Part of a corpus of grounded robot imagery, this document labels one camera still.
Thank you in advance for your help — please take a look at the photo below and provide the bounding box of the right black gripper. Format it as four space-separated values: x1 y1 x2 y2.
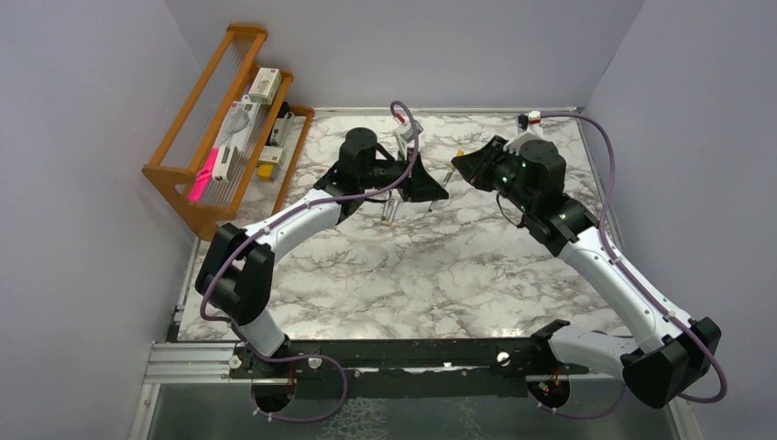
452 137 534 215

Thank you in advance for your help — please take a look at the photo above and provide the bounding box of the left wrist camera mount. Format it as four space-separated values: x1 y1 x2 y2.
393 118 423 161

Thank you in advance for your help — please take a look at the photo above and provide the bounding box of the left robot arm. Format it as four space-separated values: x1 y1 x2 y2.
195 123 449 377

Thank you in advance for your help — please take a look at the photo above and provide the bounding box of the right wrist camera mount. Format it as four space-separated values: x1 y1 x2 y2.
504 110 544 153

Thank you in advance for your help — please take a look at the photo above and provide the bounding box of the white box beside pink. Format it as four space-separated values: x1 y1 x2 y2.
211 145 240 182

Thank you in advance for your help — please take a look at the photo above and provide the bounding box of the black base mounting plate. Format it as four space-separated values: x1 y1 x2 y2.
228 337 588 401

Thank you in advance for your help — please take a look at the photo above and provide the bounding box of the wooden rack shelf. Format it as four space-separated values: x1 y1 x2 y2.
142 24 314 240

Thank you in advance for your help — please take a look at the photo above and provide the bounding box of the white blister pack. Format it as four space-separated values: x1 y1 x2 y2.
213 94 262 153

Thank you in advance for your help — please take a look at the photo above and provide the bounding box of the pink highlighter item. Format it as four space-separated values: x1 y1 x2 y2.
187 147 219 203

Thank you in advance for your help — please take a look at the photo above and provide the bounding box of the yellow small block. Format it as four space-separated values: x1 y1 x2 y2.
257 163 279 182

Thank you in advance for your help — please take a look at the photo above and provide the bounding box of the white box top shelf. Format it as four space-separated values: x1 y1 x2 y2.
248 67 282 105

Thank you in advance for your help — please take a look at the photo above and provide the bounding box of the aluminium rail frame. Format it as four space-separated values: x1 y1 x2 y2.
143 337 684 386

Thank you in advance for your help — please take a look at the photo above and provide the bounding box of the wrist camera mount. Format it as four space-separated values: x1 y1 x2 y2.
393 118 423 161
504 110 544 153

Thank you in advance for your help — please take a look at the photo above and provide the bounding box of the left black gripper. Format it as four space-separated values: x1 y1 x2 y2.
358 146 447 201

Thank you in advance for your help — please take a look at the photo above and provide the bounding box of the white marker orange end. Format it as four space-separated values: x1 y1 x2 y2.
387 197 401 226

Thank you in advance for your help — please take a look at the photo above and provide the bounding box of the white red small box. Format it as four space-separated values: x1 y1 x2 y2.
257 146 287 168

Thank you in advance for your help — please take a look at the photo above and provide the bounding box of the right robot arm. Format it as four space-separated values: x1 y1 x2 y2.
452 135 722 409

